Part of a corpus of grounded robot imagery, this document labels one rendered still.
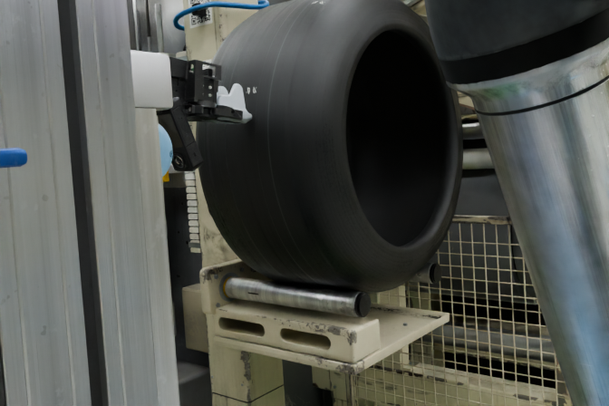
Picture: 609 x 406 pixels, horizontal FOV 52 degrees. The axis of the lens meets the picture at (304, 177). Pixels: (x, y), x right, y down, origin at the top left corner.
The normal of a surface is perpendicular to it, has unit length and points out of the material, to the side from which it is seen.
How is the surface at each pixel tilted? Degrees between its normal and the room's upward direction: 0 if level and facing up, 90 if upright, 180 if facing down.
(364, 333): 90
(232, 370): 90
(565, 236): 110
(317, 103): 80
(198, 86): 90
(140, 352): 90
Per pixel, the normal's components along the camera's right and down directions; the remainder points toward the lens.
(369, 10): 0.70, -0.18
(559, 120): -0.25, 0.36
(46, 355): 0.87, -0.03
